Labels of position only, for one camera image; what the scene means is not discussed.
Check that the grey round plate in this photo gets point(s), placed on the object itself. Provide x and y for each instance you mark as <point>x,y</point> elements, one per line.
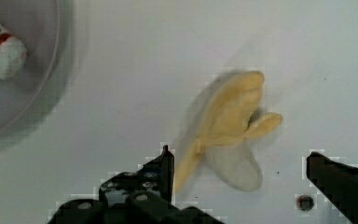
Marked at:
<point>44,26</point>

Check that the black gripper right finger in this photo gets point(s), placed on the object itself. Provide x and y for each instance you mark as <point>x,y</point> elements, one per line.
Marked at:
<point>338,182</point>

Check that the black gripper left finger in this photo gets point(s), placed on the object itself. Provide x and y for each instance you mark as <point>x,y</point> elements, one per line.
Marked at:
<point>141,197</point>

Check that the yellow plush banana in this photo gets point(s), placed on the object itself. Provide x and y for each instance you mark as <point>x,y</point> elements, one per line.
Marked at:
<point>226,125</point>

